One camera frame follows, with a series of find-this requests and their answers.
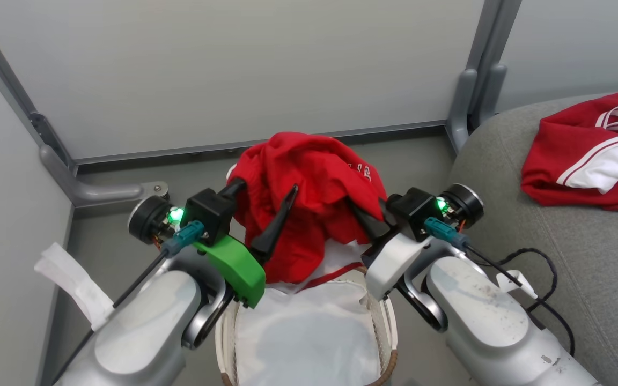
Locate grey double partition post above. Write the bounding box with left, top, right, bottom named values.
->
left=465, top=0, right=523, bottom=73

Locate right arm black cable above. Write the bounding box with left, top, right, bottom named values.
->
left=424, top=217, right=576, bottom=357

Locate white wicker-rimmed laundry basket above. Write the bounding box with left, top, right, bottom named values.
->
left=215, top=265, right=399, bottom=386

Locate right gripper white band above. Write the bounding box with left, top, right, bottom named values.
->
left=347, top=183, right=484, bottom=301

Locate red garment with white stripes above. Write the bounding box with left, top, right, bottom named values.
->
left=520, top=90, right=618, bottom=212

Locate white strap on left arm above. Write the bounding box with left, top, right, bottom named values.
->
left=34, top=242, right=115, bottom=331

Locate grey rounded partition foot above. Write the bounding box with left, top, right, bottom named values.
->
left=470, top=63, right=508, bottom=129
left=446, top=68, right=479, bottom=153

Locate white basket liner cloth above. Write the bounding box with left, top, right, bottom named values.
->
left=233, top=279, right=383, bottom=386

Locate grey fabric sofa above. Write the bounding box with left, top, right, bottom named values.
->
left=445, top=88, right=618, bottom=386

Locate red Bulls jersey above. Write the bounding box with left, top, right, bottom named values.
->
left=226, top=131, right=391, bottom=293

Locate grey slanted partition post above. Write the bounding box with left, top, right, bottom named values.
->
left=0, top=0, right=79, bottom=175

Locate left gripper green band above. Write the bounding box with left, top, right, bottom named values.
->
left=128, top=178, right=299, bottom=309

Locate grey partition foot with plate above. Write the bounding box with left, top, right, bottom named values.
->
left=39, top=144, right=170, bottom=209

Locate grey partition floor rail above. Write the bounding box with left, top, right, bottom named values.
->
left=73, top=119, right=448, bottom=164

